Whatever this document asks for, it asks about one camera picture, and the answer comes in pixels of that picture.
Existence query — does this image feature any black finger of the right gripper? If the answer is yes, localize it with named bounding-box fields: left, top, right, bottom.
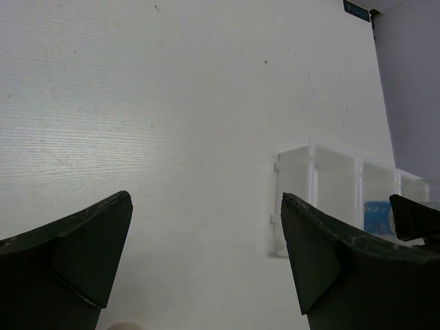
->
left=389, top=195, right=439, bottom=241

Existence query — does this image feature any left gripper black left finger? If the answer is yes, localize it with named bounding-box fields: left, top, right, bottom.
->
left=1, top=190, right=133, bottom=329

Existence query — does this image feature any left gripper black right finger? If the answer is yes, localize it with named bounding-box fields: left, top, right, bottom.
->
left=280, top=193, right=439, bottom=329

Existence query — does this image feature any blue label silver cap shaker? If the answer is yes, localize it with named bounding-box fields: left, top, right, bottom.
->
left=363, top=201, right=395, bottom=236

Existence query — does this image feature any white silver cap shaker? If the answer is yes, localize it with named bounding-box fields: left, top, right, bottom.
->
left=107, top=321, right=143, bottom=330

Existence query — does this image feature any white three-slot organizer tray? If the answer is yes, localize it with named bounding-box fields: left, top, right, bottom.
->
left=271, top=139, right=439, bottom=257

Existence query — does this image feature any aluminium rail frame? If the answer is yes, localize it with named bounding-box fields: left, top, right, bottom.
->
left=369, top=9, right=381, bottom=39

